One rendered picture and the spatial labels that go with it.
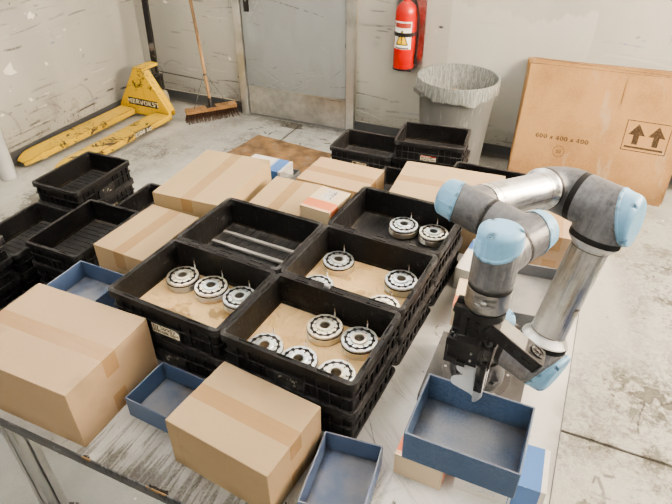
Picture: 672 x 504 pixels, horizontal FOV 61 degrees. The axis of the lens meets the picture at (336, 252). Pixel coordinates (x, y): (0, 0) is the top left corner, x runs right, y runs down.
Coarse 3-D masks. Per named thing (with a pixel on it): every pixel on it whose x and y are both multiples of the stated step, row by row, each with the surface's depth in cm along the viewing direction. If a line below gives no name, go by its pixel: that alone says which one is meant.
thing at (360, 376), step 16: (320, 288) 164; (368, 304) 159; (224, 336) 148; (384, 336) 148; (256, 352) 145; (272, 352) 144; (304, 368) 139; (368, 368) 140; (336, 384) 137; (352, 384) 135
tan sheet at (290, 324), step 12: (276, 312) 171; (288, 312) 171; (300, 312) 171; (264, 324) 167; (276, 324) 167; (288, 324) 167; (300, 324) 167; (252, 336) 163; (288, 336) 163; (300, 336) 163; (312, 348) 159; (324, 348) 159; (336, 348) 159; (324, 360) 155; (348, 360) 155
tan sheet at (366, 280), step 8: (320, 264) 191; (360, 264) 190; (312, 272) 187; (320, 272) 187; (352, 272) 187; (360, 272) 187; (368, 272) 187; (376, 272) 187; (384, 272) 187; (336, 280) 184; (344, 280) 183; (352, 280) 183; (360, 280) 183; (368, 280) 183; (376, 280) 183; (344, 288) 180; (352, 288) 180; (360, 288) 180; (368, 288) 180; (376, 288) 180; (368, 296) 177; (392, 296) 177; (400, 304) 174
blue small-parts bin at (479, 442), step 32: (448, 384) 109; (416, 416) 106; (448, 416) 110; (480, 416) 110; (512, 416) 106; (416, 448) 100; (448, 448) 96; (480, 448) 104; (512, 448) 104; (480, 480) 97; (512, 480) 94
